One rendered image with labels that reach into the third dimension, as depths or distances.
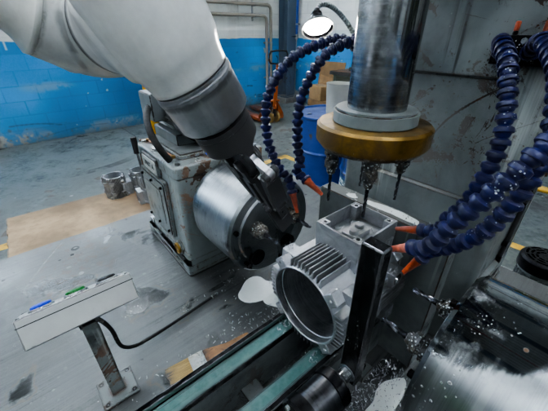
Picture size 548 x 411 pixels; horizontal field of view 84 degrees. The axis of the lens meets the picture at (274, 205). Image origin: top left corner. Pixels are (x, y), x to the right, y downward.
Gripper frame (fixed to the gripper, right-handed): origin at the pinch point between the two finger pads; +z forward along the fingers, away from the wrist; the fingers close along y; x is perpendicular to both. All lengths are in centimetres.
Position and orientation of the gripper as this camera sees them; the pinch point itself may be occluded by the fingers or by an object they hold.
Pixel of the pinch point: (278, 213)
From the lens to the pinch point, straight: 51.4
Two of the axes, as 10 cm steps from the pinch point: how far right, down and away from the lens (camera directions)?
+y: -6.3, -3.9, 6.7
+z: 3.8, 5.9, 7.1
